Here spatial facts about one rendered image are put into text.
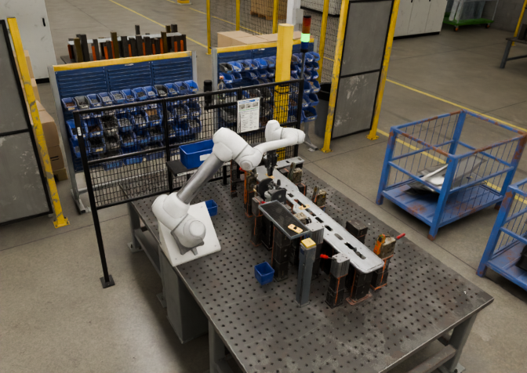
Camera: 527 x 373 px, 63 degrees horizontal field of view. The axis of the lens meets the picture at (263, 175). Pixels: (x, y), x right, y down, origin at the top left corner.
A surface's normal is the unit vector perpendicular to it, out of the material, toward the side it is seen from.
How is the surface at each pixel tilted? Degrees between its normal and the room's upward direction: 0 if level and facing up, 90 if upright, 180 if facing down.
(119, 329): 0
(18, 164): 92
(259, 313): 0
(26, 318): 0
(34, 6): 90
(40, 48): 90
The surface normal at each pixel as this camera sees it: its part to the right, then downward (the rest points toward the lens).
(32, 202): 0.52, 0.41
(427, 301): 0.04, -0.87
